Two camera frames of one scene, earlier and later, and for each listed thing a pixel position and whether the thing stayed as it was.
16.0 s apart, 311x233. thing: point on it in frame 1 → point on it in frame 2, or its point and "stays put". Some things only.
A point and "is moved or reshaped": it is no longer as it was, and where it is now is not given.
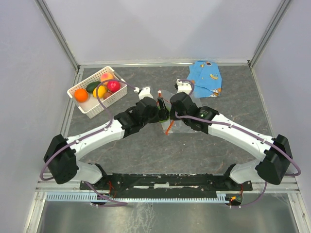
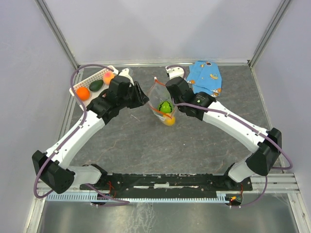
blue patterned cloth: (207, 77) stays put
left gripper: (162, 114) → (141, 98)
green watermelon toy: (165, 120) is moved or reshaped
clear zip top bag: (175, 125) is moved or reshaped
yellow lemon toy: (101, 91) → (168, 120)
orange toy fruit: (81, 95) stays put
